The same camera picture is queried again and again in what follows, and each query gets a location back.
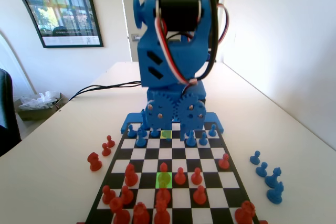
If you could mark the red pawn being moved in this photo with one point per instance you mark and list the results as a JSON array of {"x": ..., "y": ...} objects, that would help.
[{"x": 163, "y": 168}]

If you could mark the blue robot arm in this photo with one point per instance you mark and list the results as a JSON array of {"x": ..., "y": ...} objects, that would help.
[{"x": 178, "y": 58}]

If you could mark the blue chess pawn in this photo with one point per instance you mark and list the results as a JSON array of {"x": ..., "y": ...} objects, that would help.
[
  {"x": 262, "y": 170},
  {"x": 255, "y": 158},
  {"x": 203, "y": 139},
  {"x": 213, "y": 130},
  {"x": 130, "y": 131}
]

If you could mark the black and white chessboard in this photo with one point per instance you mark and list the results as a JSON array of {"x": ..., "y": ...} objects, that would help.
[{"x": 170, "y": 155}]

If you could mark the red chess pawn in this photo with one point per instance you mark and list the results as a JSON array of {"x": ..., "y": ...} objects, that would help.
[
  {"x": 179, "y": 176},
  {"x": 107, "y": 195},
  {"x": 199, "y": 196},
  {"x": 105, "y": 150},
  {"x": 126, "y": 196},
  {"x": 224, "y": 161},
  {"x": 110, "y": 142},
  {"x": 196, "y": 176}
]

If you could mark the red chess queen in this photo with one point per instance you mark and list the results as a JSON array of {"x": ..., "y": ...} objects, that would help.
[{"x": 161, "y": 214}]

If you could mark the red chess rook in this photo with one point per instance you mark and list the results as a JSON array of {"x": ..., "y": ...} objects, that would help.
[
  {"x": 245, "y": 213},
  {"x": 141, "y": 214}
]

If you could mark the cardboard box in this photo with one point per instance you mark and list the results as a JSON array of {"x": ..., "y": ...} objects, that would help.
[{"x": 39, "y": 113}]

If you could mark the clear plastic bag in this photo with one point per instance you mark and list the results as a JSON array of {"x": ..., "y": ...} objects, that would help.
[{"x": 36, "y": 100}]

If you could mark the black framed poster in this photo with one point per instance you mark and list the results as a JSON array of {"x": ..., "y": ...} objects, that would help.
[{"x": 65, "y": 6}]

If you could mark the black office chair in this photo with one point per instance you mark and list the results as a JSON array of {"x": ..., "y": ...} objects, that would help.
[{"x": 6, "y": 111}]

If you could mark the white curved panel black edge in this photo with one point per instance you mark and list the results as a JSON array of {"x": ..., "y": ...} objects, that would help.
[{"x": 15, "y": 24}]

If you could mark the metal light switch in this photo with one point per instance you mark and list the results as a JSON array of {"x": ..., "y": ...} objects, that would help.
[{"x": 135, "y": 37}]

